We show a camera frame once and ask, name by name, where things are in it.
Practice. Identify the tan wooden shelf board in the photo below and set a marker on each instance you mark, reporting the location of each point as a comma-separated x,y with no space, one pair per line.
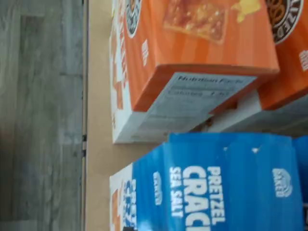
98,96

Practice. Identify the orange cracker box nutrition label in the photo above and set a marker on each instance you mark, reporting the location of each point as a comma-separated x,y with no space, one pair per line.
187,60

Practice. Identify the blue pretzel crackers box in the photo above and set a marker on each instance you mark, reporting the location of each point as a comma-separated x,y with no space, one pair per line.
302,178
216,187

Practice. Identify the orange cracker box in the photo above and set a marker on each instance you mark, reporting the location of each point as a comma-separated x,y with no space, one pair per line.
288,72

